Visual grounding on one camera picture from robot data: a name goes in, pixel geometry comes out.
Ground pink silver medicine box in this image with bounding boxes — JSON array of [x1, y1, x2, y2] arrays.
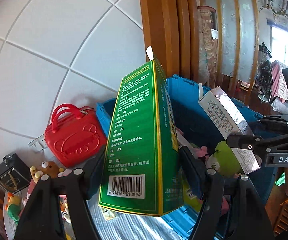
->
[[199, 87, 260, 174]]

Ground green medicine box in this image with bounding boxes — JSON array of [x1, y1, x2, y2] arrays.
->
[[98, 47, 184, 217]]

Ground pink pig plush red dress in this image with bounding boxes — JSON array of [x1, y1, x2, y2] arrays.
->
[[190, 143, 210, 164]]

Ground green apple plush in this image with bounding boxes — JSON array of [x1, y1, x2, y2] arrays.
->
[[206, 141, 242, 178]]

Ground green orange duck plush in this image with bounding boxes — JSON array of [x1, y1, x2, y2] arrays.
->
[[5, 192, 21, 224]]

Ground blue plastic crate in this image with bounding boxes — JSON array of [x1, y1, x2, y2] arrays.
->
[[96, 75, 277, 239]]

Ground black gift box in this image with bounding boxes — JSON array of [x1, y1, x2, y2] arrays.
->
[[0, 153, 31, 194]]

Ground brown bear plush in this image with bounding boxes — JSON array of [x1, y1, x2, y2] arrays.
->
[[30, 161, 65, 184]]

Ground red toy suitcase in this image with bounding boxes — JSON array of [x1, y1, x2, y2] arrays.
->
[[44, 103, 107, 167]]

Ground wall power socket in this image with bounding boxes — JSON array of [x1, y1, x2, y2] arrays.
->
[[28, 134, 47, 152]]

